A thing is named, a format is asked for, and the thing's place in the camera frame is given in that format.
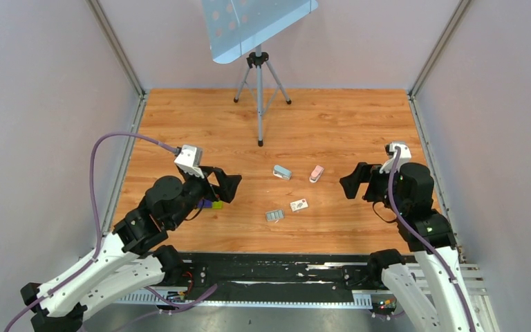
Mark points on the light blue perforated board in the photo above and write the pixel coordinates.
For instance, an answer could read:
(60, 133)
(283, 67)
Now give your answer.
(235, 28)

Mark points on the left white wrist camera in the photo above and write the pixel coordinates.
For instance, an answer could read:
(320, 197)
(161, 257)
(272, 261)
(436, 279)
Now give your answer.
(188, 161)

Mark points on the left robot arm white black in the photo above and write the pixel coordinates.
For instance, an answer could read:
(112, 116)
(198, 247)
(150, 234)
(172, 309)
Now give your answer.
(130, 257)

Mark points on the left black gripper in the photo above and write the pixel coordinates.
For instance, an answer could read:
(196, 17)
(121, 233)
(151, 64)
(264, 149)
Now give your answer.
(227, 185)

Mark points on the white slotted cable duct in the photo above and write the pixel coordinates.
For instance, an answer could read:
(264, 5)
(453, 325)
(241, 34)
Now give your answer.
(359, 301)

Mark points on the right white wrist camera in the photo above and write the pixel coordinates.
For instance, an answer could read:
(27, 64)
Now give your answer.
(398, 154)

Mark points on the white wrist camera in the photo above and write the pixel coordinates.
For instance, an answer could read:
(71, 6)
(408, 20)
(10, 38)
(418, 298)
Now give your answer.
(398, 154)
(188, 161)

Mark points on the pink staple remover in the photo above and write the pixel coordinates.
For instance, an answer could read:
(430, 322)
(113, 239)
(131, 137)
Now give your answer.
(316, 174)

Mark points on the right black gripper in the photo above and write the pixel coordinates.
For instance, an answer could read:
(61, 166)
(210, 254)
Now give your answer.
(363, 173)

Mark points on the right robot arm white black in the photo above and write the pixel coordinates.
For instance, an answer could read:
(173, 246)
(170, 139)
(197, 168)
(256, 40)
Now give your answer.
(407, 192)

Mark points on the white staple box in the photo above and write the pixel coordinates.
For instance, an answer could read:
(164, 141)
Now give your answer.
(298, 205)

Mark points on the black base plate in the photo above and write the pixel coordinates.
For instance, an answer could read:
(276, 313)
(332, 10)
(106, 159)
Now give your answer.
(275, 277)

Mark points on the grey tripod stand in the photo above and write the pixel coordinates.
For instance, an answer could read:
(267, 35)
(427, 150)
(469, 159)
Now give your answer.
(256, 60)

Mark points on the purple green toy brick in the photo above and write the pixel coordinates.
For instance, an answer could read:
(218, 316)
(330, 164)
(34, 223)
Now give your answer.
(215, 205)

